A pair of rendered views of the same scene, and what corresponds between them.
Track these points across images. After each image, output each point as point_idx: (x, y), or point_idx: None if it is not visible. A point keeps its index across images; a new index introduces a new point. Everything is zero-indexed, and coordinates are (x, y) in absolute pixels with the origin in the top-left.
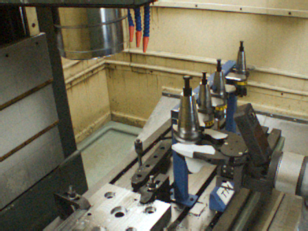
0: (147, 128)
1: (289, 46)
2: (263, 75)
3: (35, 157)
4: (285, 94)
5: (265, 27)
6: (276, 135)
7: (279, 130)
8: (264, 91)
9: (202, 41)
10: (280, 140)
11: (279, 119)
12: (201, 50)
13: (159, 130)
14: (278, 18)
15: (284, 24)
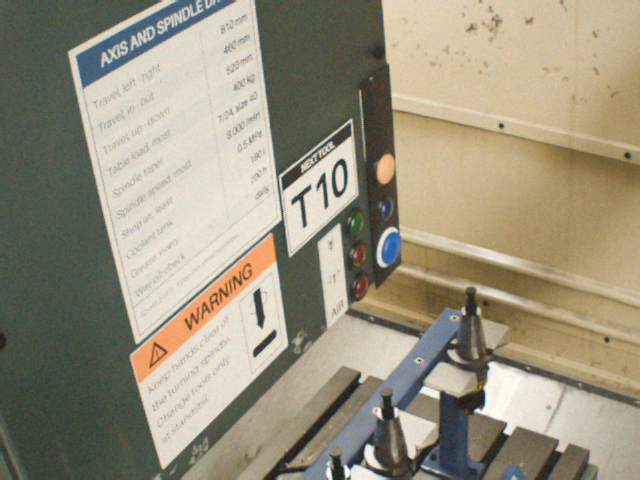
0: (266, 396)
1: (626, 231)
2: (561, 292)
3: None
4: (616, 341)
5: (565, 178)
6: (573, 471)
7: (583, 453)
8: (562, 328)
9: (403, 189)
10: (585, 478)
11: (599, 395)
12: (400, 210)
13: (281, 441)
14: (598, 159)
15: (616, 177)
